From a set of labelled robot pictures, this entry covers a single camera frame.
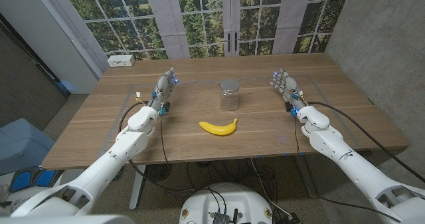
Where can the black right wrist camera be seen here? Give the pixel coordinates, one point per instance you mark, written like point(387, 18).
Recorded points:
point(289, 107)

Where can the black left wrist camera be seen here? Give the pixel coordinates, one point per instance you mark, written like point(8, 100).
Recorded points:
point(165, 107)

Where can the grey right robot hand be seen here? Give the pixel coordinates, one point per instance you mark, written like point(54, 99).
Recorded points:
point(287, 84)

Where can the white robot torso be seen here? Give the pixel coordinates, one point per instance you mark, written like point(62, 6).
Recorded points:
point(229, 197)

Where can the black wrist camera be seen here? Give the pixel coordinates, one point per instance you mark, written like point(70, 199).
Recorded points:
point(289, 107)
point(165, 107)

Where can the white table leg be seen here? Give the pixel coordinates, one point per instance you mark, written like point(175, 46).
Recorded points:
point(136, 187)

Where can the blue-grey storage bin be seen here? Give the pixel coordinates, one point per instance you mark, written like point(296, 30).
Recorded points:
point(23, 144)

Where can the grey table leg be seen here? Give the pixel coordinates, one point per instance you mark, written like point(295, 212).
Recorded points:
point(307, 177)

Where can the clear glass jar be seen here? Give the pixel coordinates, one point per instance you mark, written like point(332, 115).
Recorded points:
point(229, 101)

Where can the blue and black foot pedal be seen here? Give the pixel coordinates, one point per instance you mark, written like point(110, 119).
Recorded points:
point(23, 180)

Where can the black round fan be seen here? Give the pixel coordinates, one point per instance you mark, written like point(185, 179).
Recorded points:
point(158, 173)

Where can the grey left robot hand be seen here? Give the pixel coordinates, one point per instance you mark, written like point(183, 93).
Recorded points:
point(162, 87)

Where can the white power outlet box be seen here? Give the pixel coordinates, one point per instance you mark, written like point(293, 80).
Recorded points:
point(121, 60)

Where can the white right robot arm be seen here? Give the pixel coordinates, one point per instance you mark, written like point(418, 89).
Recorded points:
point(332, 144)

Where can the yellow toy banana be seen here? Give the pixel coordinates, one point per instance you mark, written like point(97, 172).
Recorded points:
point(217, 130)

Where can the black torso electronics module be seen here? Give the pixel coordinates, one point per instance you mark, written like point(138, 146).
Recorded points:
point(220, 218)

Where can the silver jar lid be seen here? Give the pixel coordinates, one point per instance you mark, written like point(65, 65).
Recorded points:
point(229, 84)

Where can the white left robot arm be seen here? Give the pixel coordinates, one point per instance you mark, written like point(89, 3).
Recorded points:
point(126, 144)

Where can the printed window backdrop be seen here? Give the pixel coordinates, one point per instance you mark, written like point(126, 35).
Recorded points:
point(199, 18)

